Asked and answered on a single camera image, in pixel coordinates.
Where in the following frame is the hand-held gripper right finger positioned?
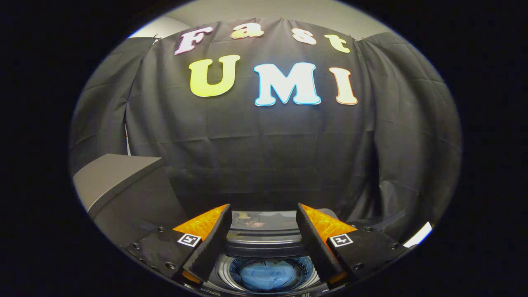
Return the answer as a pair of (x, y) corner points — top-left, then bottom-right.
(296, 203), (411, 292)

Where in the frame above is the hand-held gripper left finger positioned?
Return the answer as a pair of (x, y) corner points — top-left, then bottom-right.
(122, 203), (232, 289)

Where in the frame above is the light blue polo shirt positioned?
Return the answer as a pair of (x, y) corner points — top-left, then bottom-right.
(239, 260), (296, 292)

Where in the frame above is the black backdrop cloth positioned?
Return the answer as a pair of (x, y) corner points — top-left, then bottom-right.
(69, 17), (462, 245)

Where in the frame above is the white flat board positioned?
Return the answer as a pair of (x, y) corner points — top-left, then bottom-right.
(403, 222), (433, 248)

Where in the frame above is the grey cabinet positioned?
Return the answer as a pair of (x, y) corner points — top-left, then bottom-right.
(72, 153), (191, 249)

